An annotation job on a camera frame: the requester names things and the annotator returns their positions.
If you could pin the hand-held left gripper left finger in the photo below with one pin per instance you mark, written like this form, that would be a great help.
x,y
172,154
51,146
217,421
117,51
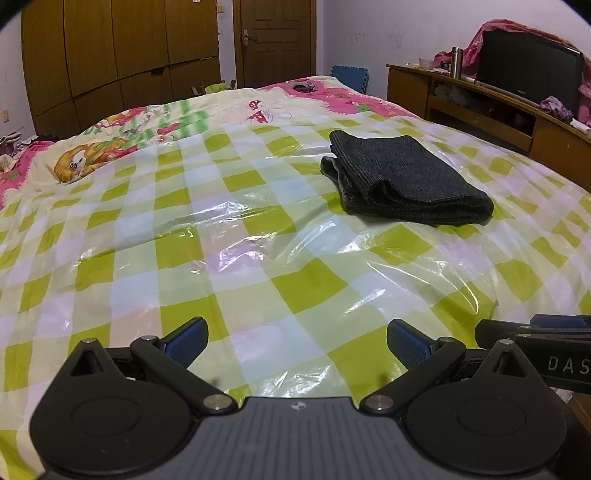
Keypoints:
x,y
187,342

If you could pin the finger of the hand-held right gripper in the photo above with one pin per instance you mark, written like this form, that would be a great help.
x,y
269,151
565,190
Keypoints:
x,y
496,330
561,319

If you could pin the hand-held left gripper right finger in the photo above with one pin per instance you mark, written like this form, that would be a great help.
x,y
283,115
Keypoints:
x,y
408,342

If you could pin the dark grey pants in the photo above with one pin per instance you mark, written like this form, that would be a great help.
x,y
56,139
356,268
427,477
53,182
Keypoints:
x,y
406,180

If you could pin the checkered plastic-covered bed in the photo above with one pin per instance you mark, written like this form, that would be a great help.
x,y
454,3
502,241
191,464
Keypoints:
x,y
207,194

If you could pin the wooden side desk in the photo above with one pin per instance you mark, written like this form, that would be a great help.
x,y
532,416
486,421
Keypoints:
x,y
554,143

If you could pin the purple cloth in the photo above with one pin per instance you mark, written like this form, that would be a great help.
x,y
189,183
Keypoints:
x,y
555,108

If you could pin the black television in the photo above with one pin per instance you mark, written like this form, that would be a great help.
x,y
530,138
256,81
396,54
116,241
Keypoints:
x,y
526,64

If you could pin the green cloth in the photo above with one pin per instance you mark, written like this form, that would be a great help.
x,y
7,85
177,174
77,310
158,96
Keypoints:
x,y
220,87

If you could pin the striped cloth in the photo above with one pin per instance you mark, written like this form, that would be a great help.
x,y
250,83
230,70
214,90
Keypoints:
x,y
9,144

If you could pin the steel thermos bottle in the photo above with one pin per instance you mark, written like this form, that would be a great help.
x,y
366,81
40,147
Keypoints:
x,y
456,63

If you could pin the blue foam mat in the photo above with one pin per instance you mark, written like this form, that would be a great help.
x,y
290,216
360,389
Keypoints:
x,y
350,78

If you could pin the small dark item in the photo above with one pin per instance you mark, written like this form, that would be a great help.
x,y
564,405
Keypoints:
x,y
303,86

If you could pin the pink cloth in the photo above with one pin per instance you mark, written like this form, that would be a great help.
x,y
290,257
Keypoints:
x,y
475,46

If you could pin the brown wooden wardrobe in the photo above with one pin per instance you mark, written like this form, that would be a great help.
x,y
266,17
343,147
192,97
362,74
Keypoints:
x,y
115,46

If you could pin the brown wooden door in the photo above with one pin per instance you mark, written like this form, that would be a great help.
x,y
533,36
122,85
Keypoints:
x,y
274,41

